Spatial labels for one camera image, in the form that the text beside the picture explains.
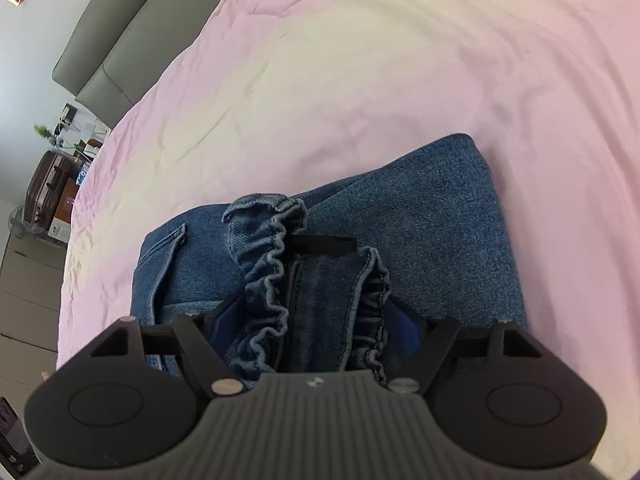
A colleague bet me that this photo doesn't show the pink floral blanket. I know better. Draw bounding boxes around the pink floral blanket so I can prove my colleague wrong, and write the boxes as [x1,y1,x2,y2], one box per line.
[55,0,640,477]

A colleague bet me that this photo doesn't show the black box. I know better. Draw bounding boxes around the black box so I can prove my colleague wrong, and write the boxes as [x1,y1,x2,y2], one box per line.
[0,396,39,478]

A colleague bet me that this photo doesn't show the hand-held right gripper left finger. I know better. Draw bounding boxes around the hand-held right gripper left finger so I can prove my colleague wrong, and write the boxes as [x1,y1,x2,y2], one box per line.
[90,294,247,399]

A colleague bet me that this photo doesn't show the grey drawer cabinet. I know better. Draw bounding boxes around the grey drawer cabinet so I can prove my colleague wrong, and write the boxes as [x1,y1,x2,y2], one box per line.
[0,231,69,402]

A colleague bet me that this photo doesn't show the dark brown suitcase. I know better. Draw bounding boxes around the dark brown suitcase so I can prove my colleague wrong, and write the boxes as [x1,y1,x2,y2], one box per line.
[23,150,84,227]

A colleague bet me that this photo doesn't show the grey padded bed headboard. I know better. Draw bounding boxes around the grey padded bed headboard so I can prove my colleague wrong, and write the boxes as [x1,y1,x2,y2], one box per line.
[52,0,247,129]

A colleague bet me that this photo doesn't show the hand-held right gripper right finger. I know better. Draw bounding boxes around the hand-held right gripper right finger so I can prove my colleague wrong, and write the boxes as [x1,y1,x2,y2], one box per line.
[387,295,544,397]

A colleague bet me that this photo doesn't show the blue denim pants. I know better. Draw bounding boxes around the blue denim pants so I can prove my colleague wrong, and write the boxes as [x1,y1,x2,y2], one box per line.
[131,133,529,387]

